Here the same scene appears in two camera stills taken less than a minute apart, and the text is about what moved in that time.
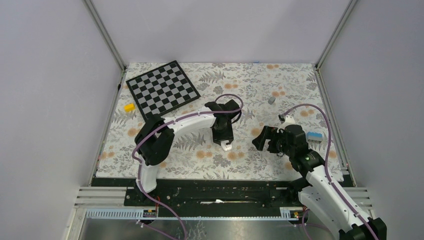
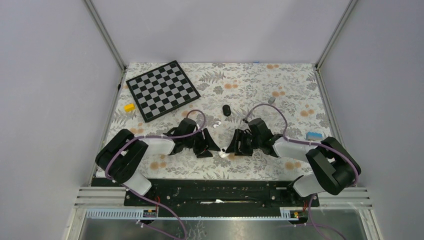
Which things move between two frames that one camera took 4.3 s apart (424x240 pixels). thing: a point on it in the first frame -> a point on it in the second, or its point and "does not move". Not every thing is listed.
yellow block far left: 129,107 does not move
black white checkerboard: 162,90 does not move
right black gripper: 266,134 -> 239,135
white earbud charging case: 226,147 -> 222,153
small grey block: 271,99 does not move
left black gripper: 228,135 -> 209,143
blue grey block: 314,136 does not move
